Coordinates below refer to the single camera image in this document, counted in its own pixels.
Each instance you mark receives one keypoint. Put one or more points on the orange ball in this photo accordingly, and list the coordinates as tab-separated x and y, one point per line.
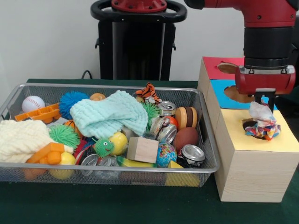
174	121

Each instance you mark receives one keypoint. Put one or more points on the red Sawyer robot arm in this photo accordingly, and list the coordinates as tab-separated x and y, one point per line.
268	42

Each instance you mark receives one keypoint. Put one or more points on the cream knitted cloth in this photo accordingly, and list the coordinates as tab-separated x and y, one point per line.
21	137

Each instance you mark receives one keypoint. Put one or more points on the multicolour patterned cloth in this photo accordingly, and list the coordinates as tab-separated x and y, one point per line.
261	114

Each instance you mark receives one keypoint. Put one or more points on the wooden box with three holes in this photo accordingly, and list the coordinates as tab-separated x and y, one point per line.
252	182

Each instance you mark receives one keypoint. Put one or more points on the blue spiky ball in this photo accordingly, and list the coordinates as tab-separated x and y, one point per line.
69	102

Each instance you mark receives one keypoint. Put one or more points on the large dark green tablecloth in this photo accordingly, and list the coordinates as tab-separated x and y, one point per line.
116	205

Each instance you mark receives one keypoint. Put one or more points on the white baseball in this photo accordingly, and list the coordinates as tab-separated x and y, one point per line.
32	103

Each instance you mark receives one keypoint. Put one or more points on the mint green cloth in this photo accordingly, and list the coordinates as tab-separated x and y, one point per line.
105	114

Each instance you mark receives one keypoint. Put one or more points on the toy hamburger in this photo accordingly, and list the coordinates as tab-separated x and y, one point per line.
185	116

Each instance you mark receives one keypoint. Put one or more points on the plain wooden cube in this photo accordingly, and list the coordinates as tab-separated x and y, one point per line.
142	150

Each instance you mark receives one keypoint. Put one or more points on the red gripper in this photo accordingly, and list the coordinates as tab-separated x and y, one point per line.
264	81

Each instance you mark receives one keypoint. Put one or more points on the shallow clear mesh bin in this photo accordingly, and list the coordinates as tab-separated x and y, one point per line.
140	178

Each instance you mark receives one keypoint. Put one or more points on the plush tiger toy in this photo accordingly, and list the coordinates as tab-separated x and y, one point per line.
149	92

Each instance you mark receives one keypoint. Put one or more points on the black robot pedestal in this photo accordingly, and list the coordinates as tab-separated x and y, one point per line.
140	46

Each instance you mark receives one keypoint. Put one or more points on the green spiky ball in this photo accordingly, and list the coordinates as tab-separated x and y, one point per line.
64	135
151	110

